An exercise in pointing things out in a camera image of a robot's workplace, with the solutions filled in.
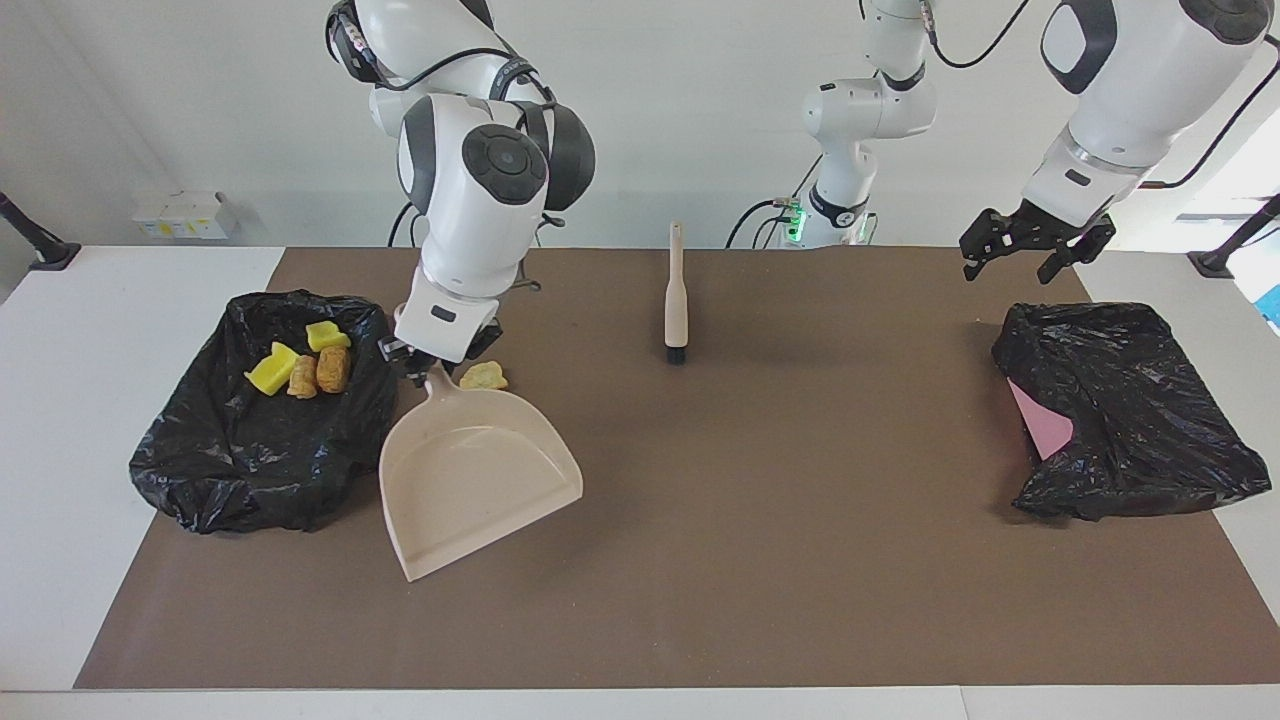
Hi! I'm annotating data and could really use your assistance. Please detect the black camera stand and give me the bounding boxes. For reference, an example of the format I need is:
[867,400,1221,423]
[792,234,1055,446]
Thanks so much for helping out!
[0,192,81,271]
[1188,195,1280,279]

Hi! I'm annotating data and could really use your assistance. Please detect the pink bin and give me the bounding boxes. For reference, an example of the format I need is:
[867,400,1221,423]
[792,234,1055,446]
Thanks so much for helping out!
[1006,378,1075,462]

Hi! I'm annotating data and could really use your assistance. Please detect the black trash bag over pink bin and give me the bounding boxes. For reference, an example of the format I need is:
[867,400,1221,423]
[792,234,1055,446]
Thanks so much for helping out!
[992,302,1273,523]

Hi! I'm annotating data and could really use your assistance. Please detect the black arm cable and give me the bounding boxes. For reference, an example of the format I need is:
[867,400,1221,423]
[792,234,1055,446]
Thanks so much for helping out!
[925,0,1280,189]
[330,0,566,291]

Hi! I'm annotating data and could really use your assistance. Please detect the large white wall box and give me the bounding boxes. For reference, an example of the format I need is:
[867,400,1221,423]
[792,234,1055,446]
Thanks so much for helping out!
[163,192,239,241]

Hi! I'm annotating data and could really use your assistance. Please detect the black trash bag bin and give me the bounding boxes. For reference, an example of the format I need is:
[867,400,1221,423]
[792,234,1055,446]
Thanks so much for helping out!
[128,290,399,534]

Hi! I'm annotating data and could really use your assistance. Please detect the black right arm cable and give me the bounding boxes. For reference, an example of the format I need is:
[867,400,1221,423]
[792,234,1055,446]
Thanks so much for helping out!
[330,0,566,291]

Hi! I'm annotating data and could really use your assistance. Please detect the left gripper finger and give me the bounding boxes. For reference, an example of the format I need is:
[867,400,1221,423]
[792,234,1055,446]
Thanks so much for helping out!
[1037,218,1118,286]
[960,210,1016,281]

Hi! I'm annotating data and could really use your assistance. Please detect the yellow wedge sponge piece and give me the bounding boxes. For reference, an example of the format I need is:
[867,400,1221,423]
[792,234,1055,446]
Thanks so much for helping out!
[245,342,300,397]

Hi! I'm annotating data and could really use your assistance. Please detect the brown table mat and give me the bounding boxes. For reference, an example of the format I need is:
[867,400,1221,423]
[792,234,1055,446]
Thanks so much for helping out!
[75,247,1280,691]

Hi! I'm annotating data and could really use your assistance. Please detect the beige plastic dustpan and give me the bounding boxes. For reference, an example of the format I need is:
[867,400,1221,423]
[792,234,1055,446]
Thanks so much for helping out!
[378,362,585,583]

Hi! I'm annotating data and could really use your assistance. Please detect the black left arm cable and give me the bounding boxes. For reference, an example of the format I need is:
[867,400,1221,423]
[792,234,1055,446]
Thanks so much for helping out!
[925,0,1280,189]

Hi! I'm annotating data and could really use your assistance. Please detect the black left base cable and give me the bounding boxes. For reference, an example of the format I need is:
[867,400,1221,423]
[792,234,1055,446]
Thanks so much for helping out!
[725,155,826,249]

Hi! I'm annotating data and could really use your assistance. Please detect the beige hand brush black bristles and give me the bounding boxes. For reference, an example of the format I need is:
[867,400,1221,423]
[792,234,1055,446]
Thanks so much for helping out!
[664,222,689,364]

